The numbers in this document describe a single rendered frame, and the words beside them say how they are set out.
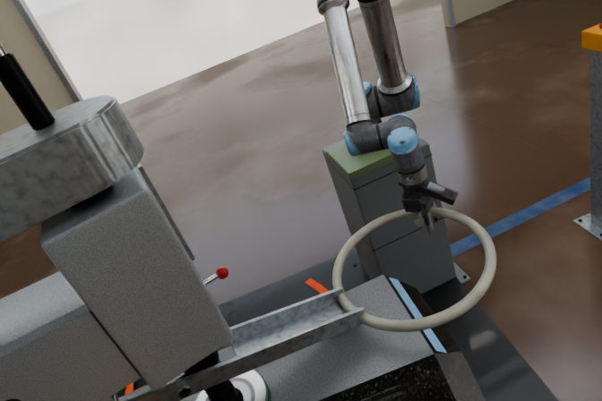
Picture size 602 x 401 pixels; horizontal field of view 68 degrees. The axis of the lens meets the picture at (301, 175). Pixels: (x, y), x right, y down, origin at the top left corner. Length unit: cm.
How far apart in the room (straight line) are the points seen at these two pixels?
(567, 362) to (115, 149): 197
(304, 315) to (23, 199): 82
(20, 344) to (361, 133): 108
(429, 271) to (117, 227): 188
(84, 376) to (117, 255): 26
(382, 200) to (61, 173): 155
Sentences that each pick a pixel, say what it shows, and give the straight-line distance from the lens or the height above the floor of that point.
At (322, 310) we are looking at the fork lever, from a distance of 137.
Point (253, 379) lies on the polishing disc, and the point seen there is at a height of 85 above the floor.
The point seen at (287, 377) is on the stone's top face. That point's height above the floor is 83.
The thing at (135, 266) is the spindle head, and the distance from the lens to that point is 91.
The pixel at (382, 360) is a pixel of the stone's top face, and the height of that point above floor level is 83.
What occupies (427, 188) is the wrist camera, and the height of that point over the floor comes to 103.
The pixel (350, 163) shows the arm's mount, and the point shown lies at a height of 88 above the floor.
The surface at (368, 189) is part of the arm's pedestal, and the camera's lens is 205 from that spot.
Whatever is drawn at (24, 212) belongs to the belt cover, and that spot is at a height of 161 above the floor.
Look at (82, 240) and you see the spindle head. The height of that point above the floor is 152.
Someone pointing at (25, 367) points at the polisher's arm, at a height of 134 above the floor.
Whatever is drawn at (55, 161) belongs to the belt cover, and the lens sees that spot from 82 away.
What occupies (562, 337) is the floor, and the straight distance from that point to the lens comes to 237.
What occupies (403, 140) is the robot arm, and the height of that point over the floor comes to 122.
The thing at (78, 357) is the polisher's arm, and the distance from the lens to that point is 101.
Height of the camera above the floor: 186
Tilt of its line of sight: 28 degrees down
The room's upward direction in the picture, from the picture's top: 21 degrees counter-clockwise
